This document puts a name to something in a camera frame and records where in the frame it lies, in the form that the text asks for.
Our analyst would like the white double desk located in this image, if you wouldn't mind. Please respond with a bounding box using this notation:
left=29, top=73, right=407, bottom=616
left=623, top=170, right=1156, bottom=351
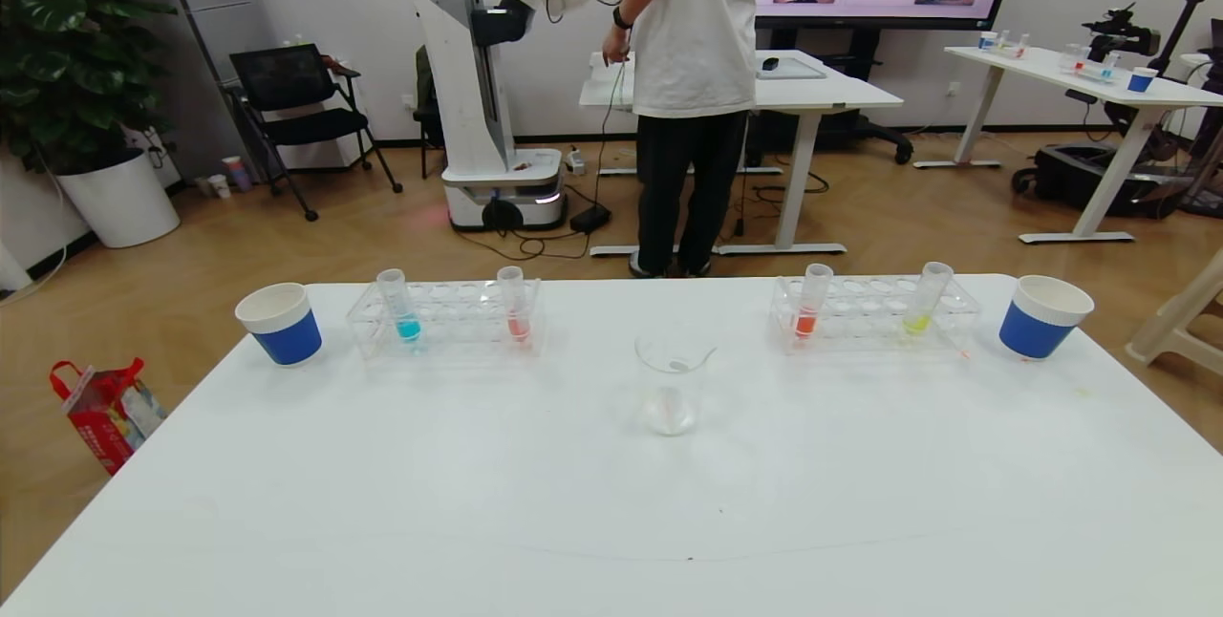
left=579, top=49, right=905, bottom=258

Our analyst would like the yellow pigment test tube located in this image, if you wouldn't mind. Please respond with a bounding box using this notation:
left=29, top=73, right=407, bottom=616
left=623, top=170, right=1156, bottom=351
left=902, top=261, right=955, bottom=336

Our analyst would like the black folding chair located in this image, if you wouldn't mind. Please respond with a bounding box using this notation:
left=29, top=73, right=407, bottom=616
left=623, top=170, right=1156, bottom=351
left=226, top=43, right=404, bottom=223

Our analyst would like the red pigment test tube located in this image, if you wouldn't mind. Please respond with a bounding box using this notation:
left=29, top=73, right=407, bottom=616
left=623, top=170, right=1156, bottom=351
left=792, top=263, right=835, bottom=341
left=496, top=266, right=532, bottom=344

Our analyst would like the white mobile robot body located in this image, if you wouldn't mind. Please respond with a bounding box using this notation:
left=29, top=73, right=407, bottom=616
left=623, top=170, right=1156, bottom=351
left=405, top=0, right=567, bottom=233

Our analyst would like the red shopping bag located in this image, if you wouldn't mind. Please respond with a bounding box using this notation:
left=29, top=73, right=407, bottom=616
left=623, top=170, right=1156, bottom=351
left=50, top=357, right=167, bottom=477

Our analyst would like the white plant pot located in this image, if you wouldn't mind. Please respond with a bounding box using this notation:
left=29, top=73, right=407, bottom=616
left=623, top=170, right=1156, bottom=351
left=54, top=147, right=182, bottom=249

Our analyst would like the blue pigment test tube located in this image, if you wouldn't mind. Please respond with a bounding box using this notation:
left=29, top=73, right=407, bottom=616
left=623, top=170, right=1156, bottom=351
left=375, top=268, right=422, bottom=344

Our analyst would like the beige plastic stool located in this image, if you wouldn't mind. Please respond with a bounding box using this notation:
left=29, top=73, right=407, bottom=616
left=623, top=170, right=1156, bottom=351
left=1126, top=249, right=1223, bottom=377

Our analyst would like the person in white shirt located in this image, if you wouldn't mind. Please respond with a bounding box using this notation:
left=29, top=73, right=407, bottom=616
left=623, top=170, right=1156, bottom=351
left=602, top=0, right=762, bottom=279

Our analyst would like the clear plastic test tube rack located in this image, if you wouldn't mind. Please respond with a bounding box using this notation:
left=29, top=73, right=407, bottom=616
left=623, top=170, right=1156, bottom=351
left=346, top=277, right=546, bottom=360
left=770, top=274, right=982, bottom=354

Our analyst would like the black display stand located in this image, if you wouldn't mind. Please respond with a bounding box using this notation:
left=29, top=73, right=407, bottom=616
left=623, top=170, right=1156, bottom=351
left=745, top=25, right=914, bottom=165

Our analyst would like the clear glass beaker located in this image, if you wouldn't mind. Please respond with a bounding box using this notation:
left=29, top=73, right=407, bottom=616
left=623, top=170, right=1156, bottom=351
left=634, top=330, right=718, bottom=437

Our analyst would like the green leafy plant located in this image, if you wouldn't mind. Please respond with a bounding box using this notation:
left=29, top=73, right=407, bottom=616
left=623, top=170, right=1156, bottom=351
left=0, top=0, right=178, bottom=177

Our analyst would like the white standing desk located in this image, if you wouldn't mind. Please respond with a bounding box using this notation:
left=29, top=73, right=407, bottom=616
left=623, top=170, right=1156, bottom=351
left=912, top=45, right=1223, bottom=245

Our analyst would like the blue and white paper cup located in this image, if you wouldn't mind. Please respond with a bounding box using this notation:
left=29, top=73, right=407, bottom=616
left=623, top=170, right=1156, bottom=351
left=234, top=282, right=324, bottom=368
left=998, top=274, right=1096, bottom=361

